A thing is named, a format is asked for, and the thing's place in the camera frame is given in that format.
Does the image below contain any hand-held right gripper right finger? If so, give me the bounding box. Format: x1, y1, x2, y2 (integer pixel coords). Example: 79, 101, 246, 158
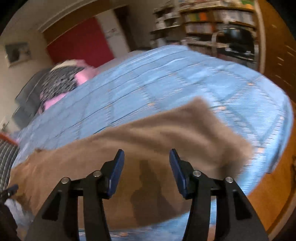
169, 148, 270, 241

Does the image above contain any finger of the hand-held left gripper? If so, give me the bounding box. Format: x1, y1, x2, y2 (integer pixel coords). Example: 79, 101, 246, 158
0, 184, 19, 200

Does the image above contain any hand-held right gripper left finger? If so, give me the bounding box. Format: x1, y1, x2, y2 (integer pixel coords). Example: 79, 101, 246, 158
25, 149, 125, 241

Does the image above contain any brown plush blanket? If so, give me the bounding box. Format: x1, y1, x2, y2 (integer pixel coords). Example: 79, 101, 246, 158
10, 96, 253, 230

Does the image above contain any grey striped cloth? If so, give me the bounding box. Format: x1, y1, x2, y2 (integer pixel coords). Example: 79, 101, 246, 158
0, 139, 20, 193

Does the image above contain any blue patterned bedspread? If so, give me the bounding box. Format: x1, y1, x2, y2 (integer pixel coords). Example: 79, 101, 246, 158
11, 45, 294, 241

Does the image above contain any grey headboard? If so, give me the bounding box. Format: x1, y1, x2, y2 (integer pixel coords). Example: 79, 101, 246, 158
11, 70, 52, 130

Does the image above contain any pink pillow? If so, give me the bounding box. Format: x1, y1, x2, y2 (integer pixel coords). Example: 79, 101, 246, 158
39, 59, 100, 115

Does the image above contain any black white patterned pillow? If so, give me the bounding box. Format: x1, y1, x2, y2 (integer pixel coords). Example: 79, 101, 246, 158
40, 66, 85, 102

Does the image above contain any wooden door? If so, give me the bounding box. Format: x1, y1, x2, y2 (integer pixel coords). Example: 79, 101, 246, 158
257, 0, 296, 98

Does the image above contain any wooden bookshelf with books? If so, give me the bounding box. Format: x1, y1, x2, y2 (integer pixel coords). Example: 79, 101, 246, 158
179, 0, 258, 63

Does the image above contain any red wall board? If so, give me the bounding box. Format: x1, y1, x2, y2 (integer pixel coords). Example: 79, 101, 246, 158
46, 17, 115, 67

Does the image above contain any framed wall picture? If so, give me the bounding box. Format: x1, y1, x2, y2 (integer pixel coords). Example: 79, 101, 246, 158
5, 42, 31, 67

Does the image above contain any small wall shelf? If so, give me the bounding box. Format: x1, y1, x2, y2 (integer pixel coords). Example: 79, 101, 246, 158
150, 5, 183, 47

